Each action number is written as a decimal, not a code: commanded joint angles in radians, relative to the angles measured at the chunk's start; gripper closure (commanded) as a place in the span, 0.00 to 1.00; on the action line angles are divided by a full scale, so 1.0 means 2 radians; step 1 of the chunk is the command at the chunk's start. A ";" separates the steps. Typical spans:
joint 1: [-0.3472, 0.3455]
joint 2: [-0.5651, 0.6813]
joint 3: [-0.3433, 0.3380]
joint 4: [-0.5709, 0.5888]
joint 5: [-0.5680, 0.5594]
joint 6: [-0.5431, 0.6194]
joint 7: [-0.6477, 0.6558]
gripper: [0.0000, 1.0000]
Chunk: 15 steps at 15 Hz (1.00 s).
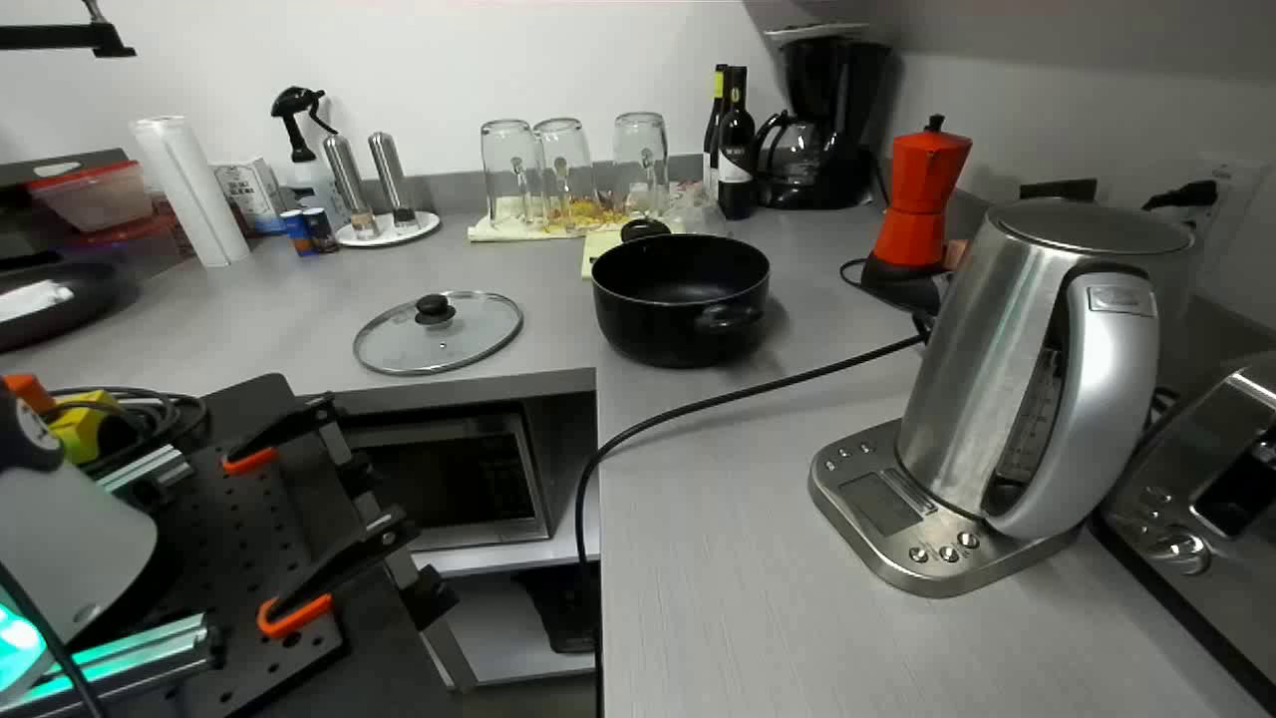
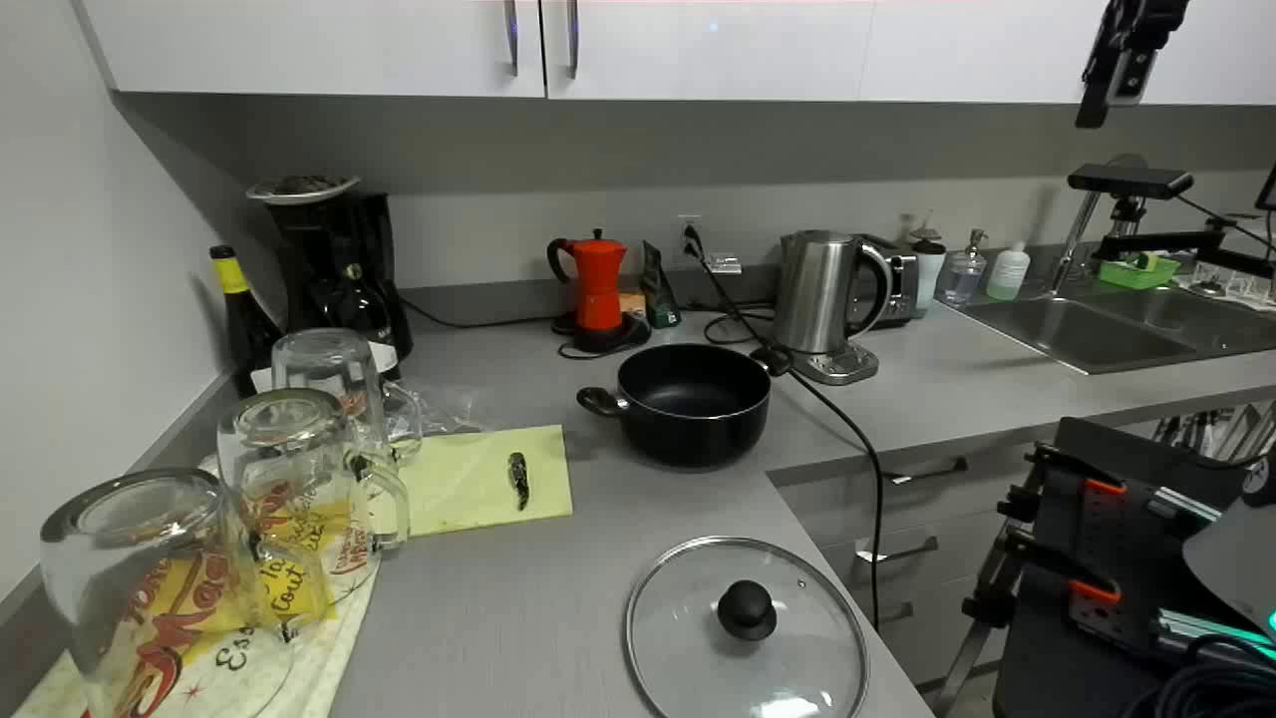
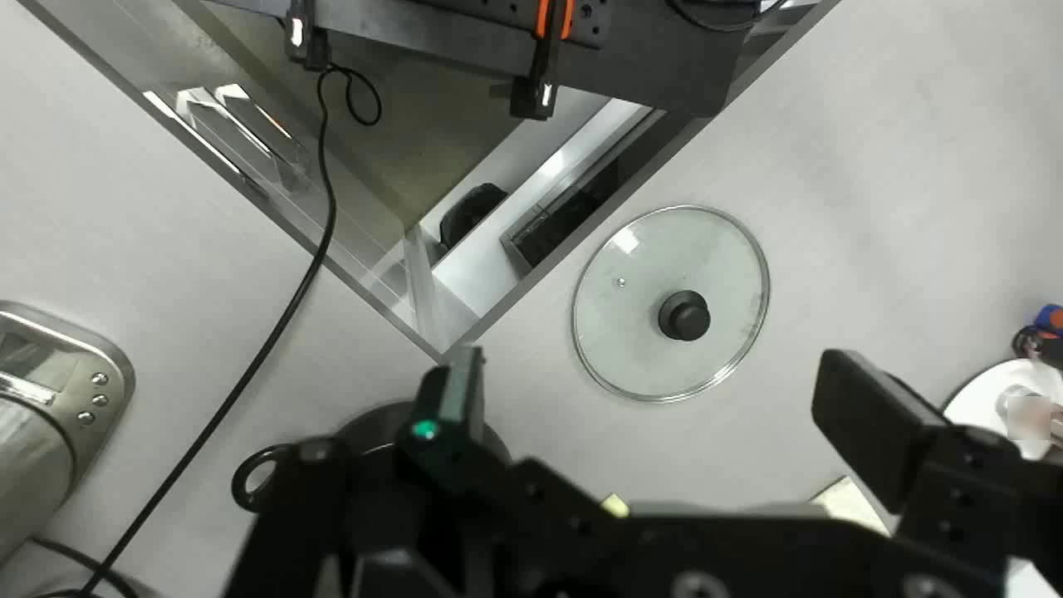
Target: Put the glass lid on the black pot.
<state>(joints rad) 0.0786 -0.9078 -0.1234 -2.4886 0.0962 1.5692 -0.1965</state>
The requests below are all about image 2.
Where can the stainless steel electric kettle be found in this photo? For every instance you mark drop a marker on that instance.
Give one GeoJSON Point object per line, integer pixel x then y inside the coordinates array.
{"type": "Point", "coordinates": [811, 324]}

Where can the glass lid with black knob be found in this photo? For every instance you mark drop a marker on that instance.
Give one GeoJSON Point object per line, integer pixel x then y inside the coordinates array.
{"type": "Point", "coordinates": [738, 628]}

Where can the near upturned glass mug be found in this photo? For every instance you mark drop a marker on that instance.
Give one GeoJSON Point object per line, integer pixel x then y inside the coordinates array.
{"type": "Point", "coordinates": [114, 534]}

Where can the black cooking pot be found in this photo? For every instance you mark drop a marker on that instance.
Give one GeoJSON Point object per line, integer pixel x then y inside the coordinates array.
{"type": "Point", "coordinates": [686, 404]}

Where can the white upper cabinets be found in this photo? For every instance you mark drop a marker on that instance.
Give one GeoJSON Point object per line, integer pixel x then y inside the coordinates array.
{"type": "Point", "coordinates": [603, 50]}

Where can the middle upturned glass mug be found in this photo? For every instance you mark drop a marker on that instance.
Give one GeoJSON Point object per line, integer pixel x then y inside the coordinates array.
{"type": "Point", "coordinates": [322, 496]}

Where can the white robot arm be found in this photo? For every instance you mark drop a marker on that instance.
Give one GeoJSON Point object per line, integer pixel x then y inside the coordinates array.
{"type": "Point", "coordinates": [1123, 51]}

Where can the upturned glass mug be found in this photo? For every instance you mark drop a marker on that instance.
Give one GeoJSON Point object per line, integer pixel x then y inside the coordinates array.
{"type": "Point", "coordinates": [359, 375]}
{"type": "Point", "coordinates": [322, 496]}
{"type": "Point", "coordinates": [114, 534]}

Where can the white soap bottle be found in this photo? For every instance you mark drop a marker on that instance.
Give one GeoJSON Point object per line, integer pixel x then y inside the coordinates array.
{"type": "Point", "coordinates": [1005, 275]}

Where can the black pegboard cart with clamps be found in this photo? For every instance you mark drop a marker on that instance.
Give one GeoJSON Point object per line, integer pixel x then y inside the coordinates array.
{"type": "Point", "coordinates": [1128, 581]}

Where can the yellow cloth mat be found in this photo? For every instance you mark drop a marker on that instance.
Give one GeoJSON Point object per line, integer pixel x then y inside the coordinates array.
{"type": "Point", "coordinates": [458, 480]}

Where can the far upturned glass mug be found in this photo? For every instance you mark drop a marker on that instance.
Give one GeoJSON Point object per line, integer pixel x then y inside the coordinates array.
{"type": "Point", "coordinates": [359, 375]}

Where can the red moka pot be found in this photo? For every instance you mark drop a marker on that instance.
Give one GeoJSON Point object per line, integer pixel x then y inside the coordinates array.
{"type": "Point", "coordinates": [590, 268]}

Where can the black camera on stand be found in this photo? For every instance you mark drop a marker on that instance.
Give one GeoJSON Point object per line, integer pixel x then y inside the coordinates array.
{"type": "Point", "coordinates": [1128, 190]}

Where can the black coffee maker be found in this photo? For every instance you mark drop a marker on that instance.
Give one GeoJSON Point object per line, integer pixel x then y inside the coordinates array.
{"type": "Point", "coordinates": [336, 255]}

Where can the stainless steel sink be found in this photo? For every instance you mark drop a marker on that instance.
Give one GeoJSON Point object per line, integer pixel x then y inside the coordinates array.
{"type": "Point", "coordinates": [1128, 328]}

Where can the dark wine bottle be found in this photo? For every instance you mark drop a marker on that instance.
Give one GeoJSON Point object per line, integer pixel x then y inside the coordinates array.
{"type": "Point", "coordinates": [250, 328]}

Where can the silver toaster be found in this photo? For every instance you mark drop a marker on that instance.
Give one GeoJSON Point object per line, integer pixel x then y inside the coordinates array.
{"type": "Point", "coordinates": [909, 275]}

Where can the small dark object on mat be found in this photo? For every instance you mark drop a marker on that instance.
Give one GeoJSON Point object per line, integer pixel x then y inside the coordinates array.
{"type": "Point", "coordinates": [520, 480]}

